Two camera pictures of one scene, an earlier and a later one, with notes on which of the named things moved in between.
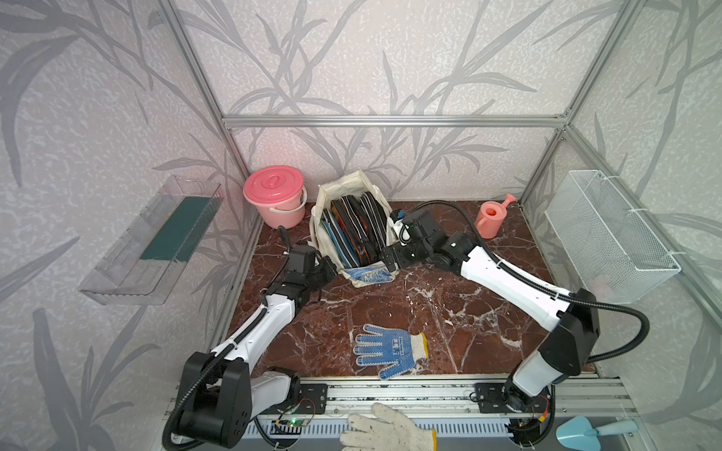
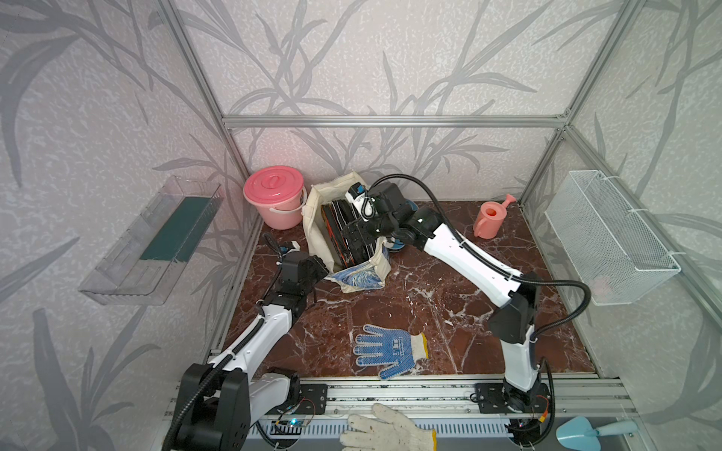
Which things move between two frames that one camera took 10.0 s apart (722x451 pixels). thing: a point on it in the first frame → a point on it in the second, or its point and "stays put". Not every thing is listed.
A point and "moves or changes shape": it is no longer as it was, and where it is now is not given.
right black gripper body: (408, 254) → (367, 230)
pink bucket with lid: (279, 194) stays put
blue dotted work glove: (401, 347) stays put
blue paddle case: (338, 240) moves or changes shape
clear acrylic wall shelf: (149, 262) stays put
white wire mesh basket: (614, 253) stays put
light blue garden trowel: (574, 433) stays put
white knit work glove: (389, 431) stays put
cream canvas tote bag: (376, 270) moves or changes shape
